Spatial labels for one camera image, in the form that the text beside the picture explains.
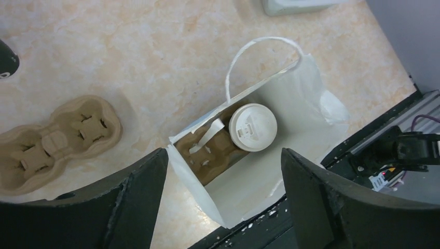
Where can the stack of paper cups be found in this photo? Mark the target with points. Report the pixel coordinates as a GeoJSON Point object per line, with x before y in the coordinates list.
{"type": "Point", "coordinates": [9, 60]}

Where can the brown cardboard cup carrier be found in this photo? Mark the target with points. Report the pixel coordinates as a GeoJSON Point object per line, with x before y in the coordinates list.
{"type": "Point", "coordinates": [34, 155]}

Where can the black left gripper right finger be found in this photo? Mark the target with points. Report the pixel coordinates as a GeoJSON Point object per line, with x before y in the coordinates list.
{"type": "Point", "coordinates": [330, 211]}

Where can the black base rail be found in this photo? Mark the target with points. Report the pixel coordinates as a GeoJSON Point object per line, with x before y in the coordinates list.
{"type": "Point", "coordinates": [273, 228]}

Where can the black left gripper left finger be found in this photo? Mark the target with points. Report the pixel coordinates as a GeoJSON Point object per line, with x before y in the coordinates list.
{"type": "Point", "coordinates": [118, 211]}

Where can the white plastic basket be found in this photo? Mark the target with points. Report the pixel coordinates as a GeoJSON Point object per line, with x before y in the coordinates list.
{"type": "Point", "coordinates": [290, 7]}

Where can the white plastic cup lid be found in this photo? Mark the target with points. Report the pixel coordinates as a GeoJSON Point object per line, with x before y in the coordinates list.
{"type": "Point", "coordinates": [253, 127]}

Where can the light blue paper bag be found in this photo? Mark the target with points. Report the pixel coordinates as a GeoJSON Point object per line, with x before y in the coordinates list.
{"type": "Point", "coordinates": [311, 121]}

